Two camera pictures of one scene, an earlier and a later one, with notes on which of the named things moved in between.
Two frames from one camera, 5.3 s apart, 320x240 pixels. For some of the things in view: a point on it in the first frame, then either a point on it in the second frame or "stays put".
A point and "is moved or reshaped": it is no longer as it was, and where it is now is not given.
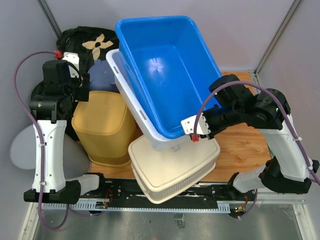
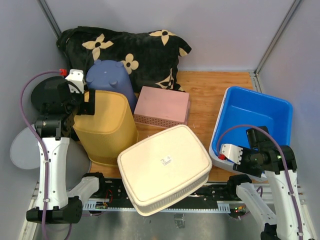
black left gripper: (83, 90) → (88, 107)
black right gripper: (206, 113) → (243, 167)
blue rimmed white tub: (160, 142) is moved or reshaped
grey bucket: (76, 160) stays put
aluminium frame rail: (49, 18) stays put
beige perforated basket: (165, 170) is moved or reshaped
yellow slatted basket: (104, 128) stays put
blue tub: (171, 66) is moved or reshaped
